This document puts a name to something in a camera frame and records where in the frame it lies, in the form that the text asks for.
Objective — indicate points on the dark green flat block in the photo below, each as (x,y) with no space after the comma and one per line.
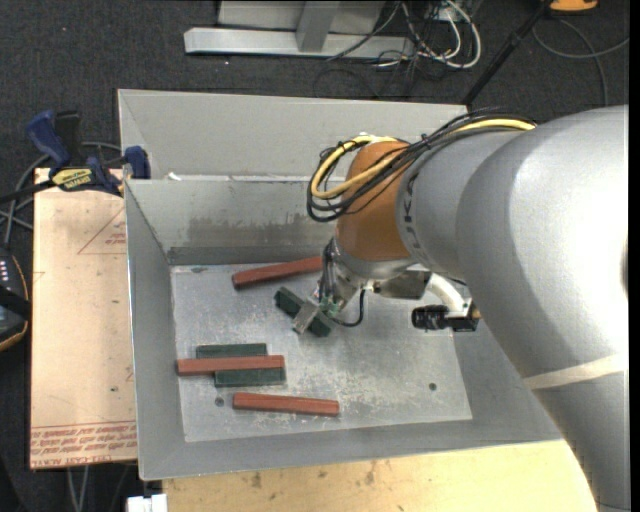
(230,350)
(287,301)
(250,378)

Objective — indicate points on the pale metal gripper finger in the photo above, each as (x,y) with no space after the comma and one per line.
(311,320)
(301,316)

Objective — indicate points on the brown cardboard board red print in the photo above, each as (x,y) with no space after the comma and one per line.
(80,320)

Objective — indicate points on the grey metal bin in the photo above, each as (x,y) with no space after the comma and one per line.
(380,360)

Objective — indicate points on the black cylinder on white bracket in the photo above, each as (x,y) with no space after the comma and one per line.
(437,316)

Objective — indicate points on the red-brown flat block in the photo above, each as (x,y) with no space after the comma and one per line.
(275,272)
(285,404)
(230,365)

